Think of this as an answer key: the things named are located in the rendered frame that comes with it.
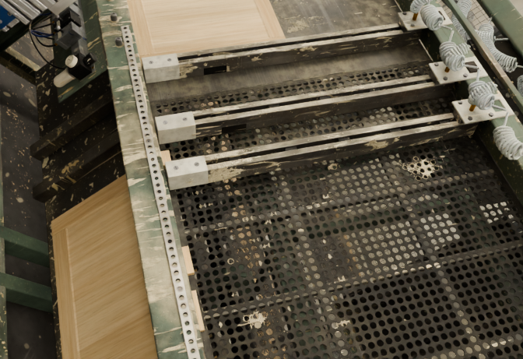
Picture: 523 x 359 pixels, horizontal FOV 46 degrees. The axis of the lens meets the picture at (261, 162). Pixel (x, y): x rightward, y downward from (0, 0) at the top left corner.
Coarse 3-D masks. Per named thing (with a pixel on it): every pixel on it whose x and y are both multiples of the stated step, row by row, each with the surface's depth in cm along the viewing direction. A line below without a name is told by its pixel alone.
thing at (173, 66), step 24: (432, 0) 227; (408, 24) 234; (216, 48) 224; (240, 48) 225; (264, 48) 228; (288, 48) 227; (312, 48) 230; (336, 48) 233; (360, 48) 237; (384, 48) 241; (144, 72) 217; (168, 72) 220; (192, 72) 223; (216, 72) 226
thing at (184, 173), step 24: (432, 120) 210; (456, 120) 213; (480, 120) 206; (288, 144) 199; (312, 144) 202; (336, 144) 201; (360, 144) 202; (384, 144) 206; (408, 144) 210; (168, 168) 190; (192, 168) 191; (216, 168) 191; (240, 168) 195; (264, 168) 198
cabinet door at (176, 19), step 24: (144, 0) 247; (168, 0) 248; (192, 0) 249; (216, 0) 250; (240, 0) 251; (264, 0) 251; (144, 24) 238; (168, 24) 239; (192, 24) 240; (216, 24) 241; (240, 24) 242; (264, 24) 243; (144, 48) 230; (168, 48) 231; (192, 48) 231
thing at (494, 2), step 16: (480, 0) 280; (496, 0) 275; (496, 16) 272; (512, 16) 268; (512, 32) 264; (336, 160) 264; (368, 160) 261; (320, 176) 261; (224, 208) 261; (256, 288) 216
